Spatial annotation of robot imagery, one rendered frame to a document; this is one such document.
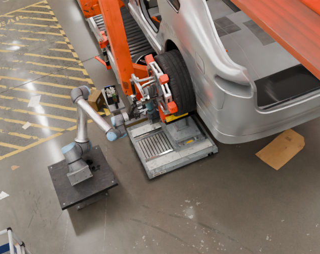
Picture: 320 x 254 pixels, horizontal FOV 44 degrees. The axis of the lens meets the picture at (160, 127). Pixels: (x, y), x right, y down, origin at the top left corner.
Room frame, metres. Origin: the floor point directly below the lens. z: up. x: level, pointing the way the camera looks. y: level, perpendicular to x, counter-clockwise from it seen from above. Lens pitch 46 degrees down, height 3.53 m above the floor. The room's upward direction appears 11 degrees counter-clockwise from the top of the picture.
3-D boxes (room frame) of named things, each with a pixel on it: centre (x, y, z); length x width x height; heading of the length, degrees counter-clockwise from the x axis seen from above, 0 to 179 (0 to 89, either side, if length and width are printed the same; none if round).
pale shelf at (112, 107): (3.57, 0.48, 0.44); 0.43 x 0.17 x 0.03; 14
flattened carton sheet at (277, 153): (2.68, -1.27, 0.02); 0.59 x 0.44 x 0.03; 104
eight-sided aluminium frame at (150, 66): (3.10, -0.07, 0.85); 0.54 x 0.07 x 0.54; 14
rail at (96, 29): (4.78, 0.52, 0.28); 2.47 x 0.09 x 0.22; 14
